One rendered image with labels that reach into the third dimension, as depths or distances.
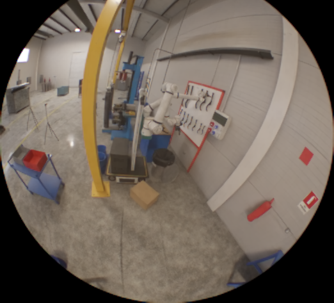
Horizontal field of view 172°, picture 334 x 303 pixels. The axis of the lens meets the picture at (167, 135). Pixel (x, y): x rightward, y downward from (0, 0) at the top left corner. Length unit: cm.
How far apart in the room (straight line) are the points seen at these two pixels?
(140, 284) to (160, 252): 72
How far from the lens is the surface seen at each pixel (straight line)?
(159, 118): 151
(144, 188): 224
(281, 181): 212
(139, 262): 217
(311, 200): 229
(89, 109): 140
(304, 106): 210
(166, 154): 272
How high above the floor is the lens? 216
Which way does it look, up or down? 27 degrees down
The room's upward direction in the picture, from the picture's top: 17 degrees clockwise
